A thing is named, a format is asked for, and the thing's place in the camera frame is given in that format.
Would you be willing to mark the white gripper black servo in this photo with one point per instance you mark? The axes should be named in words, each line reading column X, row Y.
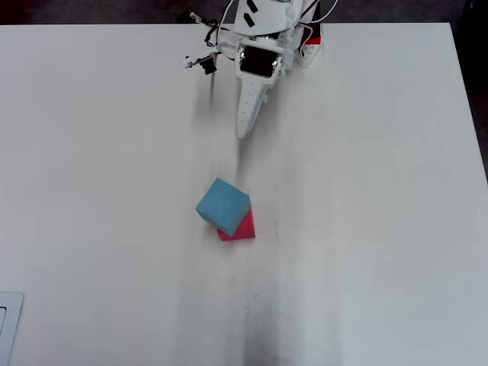
column 258, row 65

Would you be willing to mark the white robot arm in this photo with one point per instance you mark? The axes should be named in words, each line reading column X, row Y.
column 267, row 17

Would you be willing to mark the silver laptop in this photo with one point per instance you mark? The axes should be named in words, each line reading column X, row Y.
column 9, row 324

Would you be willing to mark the blue foam cube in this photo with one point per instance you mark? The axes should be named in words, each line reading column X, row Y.
column 223, row 206

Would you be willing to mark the small black white device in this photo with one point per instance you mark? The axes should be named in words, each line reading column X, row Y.
column 188, row 17

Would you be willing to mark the red foam cube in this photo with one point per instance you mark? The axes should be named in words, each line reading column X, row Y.
column 244, row 230

